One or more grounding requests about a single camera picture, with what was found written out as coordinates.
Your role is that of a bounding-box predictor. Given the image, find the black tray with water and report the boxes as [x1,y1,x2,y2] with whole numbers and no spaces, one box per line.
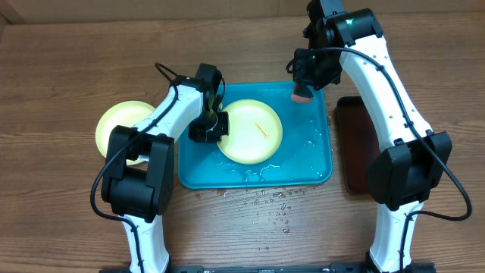
[336,96,380,194]

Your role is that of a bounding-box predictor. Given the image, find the teal plastic tray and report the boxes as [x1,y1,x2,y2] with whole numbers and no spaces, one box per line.
[177,82,333,189]

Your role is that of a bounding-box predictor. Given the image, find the brown cardboard backdrop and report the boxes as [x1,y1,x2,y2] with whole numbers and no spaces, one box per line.
[1,0,484,24]

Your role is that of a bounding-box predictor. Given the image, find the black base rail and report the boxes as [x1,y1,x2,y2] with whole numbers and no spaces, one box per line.
[99,262,437,273]

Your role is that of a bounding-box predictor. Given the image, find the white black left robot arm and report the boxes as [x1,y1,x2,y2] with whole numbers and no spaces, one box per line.
[90,63,229,272]

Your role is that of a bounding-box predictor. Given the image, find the red and green sponge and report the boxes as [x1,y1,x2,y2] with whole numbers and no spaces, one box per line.
[290,83,314,103]

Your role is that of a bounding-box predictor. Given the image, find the yellow plate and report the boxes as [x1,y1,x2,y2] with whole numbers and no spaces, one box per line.
[217,99,283,165]
[95,101,155,157]

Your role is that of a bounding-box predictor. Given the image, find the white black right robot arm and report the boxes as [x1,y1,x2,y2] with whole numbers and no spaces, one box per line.
[286,1,452,272]

